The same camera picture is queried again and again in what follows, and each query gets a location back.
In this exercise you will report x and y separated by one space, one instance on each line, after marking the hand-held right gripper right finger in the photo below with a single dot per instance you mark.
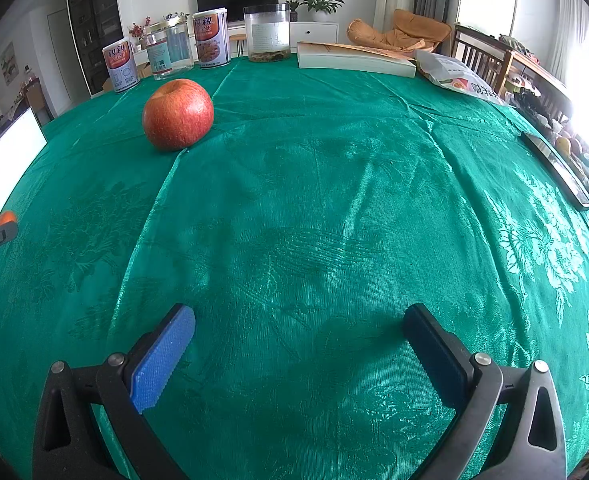
434 360

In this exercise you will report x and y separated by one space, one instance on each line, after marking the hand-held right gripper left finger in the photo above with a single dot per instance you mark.
162 365

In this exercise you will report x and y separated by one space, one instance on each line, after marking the small orange kumquat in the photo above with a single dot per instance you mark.
7 218

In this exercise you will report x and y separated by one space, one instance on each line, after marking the white tray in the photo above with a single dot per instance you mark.
2 160

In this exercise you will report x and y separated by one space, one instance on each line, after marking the green patterned tablecloth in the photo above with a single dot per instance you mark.
294 220

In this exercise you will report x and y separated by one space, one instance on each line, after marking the small white red-label can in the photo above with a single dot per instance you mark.
121 67

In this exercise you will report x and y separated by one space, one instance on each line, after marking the red apple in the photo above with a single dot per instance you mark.
178 115

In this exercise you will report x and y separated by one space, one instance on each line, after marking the black remote control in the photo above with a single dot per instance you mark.
556 170

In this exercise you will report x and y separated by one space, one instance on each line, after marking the dark bookcase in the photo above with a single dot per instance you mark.
94 25

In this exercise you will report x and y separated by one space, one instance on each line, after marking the red flowers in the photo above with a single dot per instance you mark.
138 30

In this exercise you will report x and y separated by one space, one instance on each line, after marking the clear glass jar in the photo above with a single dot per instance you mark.
182 42

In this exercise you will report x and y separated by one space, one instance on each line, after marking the white plastic bag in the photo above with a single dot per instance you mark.
454 75

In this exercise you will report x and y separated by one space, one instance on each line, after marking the large red-label can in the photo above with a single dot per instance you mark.
212 40

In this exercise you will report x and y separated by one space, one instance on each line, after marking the wooden chair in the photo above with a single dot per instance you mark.
474 55

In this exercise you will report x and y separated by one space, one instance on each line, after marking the thick white book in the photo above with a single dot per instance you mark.
354 62

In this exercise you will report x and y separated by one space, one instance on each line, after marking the wooden bench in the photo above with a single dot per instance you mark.
534 67

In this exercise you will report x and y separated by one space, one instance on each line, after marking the orange cushion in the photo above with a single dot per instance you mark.
409 30

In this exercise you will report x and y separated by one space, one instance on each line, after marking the black television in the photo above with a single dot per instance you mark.
237 0

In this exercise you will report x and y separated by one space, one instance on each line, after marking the clear plastic cylinder container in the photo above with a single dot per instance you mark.
267 32

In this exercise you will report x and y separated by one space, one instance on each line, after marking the white sheer window curtain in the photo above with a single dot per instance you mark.
571 30

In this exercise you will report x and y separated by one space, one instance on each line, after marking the large green potted plant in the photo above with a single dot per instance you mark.
320 5

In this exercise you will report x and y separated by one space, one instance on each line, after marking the small green potted plant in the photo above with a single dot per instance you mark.
293 11

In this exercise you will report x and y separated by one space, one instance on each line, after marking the framed wall picture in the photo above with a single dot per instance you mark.
8 62

